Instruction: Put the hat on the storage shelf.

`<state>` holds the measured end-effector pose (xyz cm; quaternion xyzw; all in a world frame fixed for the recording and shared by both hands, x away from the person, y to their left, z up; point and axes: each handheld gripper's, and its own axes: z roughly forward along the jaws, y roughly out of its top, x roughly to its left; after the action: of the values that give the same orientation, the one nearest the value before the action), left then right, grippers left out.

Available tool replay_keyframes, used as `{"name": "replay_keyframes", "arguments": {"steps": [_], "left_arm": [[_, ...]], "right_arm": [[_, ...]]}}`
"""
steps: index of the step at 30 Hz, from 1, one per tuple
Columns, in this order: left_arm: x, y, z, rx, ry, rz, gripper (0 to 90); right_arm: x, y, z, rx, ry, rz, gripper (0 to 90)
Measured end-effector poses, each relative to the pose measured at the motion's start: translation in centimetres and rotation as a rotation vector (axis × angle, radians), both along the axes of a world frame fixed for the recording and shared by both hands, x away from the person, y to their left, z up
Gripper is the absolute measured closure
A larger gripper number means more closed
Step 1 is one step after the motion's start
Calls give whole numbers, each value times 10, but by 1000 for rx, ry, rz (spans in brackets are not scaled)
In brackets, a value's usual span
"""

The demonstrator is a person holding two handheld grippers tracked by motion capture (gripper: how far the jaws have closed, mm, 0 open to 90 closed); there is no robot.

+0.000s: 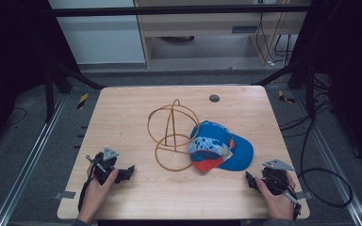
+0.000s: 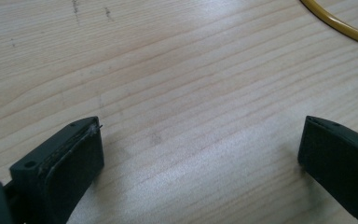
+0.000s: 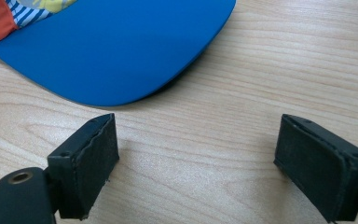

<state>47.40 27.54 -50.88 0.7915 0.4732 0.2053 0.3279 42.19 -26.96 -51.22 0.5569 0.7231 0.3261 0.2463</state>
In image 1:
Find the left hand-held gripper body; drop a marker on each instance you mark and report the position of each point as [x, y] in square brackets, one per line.
[105, 161]

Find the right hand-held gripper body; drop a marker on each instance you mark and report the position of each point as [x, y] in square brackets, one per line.
[275, 180]

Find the blue baseball cap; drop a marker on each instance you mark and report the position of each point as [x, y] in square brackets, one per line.
[232, 150]

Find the person's right hand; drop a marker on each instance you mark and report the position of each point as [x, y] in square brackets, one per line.
[279, 205]

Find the person's left hand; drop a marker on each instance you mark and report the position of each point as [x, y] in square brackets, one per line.
[95, 196]

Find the grey tape strip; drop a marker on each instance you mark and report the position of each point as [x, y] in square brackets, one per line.
[65, 195]
[304, 195]

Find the yellow black hazard tape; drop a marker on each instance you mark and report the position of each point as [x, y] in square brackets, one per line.
[284, 97]
[82, 101]

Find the grey table grommet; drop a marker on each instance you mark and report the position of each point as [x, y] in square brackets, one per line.
[214, 98]

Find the black metal stand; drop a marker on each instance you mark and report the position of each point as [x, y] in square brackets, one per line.
[309, 91]
[48, 91]

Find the white cabinet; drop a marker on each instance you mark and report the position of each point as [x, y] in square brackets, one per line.
[100, 40]

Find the black curtain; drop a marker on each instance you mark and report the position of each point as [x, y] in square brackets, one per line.
[12, 56]
[348, 62]

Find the light wooden desk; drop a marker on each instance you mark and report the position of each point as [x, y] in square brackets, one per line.
[201, 23]

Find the metal floor rail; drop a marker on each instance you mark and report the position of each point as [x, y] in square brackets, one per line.
[28, 160]
[336, 169]

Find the black horizontal frame bar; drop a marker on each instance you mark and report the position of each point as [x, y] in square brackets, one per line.
[169, 11]

